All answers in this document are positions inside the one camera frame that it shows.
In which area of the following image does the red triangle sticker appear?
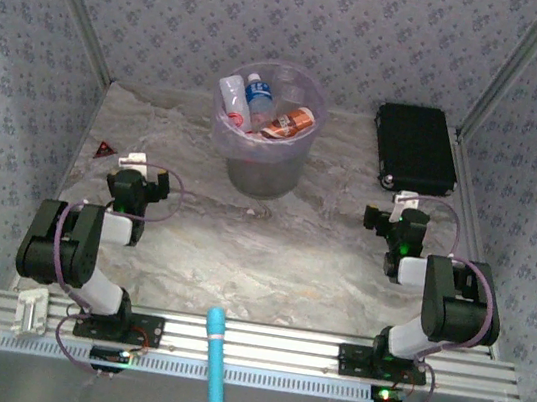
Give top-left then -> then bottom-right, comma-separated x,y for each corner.
92,139 -> 120,163

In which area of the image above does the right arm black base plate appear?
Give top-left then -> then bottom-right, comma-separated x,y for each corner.
335,341 -> 431,387

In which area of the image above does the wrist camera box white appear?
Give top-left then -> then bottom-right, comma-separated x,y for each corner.
116,150 -> 151,177
390,188 -> 423,224

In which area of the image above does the brown cafe label bottle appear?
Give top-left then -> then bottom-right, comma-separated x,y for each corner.
259,100 -> 319,147

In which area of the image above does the bin with purple bag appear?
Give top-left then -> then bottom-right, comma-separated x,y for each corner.
199,51 -> 336,207

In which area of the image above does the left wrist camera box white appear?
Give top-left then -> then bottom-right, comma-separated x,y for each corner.
116,150 -> 151,177

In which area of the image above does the white plastic bracket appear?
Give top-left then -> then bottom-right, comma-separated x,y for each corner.
11,284 -> 53,340

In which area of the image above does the black case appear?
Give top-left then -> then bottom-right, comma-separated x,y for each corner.
366,99 -> 469,202

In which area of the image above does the clear bottle red cap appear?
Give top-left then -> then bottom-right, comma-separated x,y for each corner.
211,71 -> 261,135

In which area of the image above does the frosted clear bottle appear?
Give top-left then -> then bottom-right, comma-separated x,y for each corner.
268,63 -> 310,112

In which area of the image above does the aluminium frame post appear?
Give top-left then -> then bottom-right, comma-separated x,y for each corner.
17,0 -> 126,86
457,0 -> 537,151

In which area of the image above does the Pocari Sweat bottle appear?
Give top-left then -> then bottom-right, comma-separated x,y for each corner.
237,71 -> 282,135

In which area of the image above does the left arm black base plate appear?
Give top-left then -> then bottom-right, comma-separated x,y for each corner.
71,303 -> 166,351

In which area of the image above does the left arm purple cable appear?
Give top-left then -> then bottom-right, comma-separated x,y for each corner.
35,149 -> 190,385

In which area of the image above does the light blue cylindrical tool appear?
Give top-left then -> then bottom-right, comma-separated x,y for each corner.
194,305 -> 239,402

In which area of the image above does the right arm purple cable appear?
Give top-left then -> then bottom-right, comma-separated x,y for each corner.
388,192 -> 515,402

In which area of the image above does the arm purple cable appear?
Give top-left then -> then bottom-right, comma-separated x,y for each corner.
35,149 -> 190,385
388,192 -> 515,402

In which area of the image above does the aluminium mounting rail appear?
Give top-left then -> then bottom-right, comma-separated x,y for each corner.
0,284 -> 526,402

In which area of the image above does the grey slotted cable duct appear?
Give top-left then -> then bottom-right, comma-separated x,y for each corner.
0,328 -> 377,402

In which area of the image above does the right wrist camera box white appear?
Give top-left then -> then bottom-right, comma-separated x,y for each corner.
390,188 -> 423,224

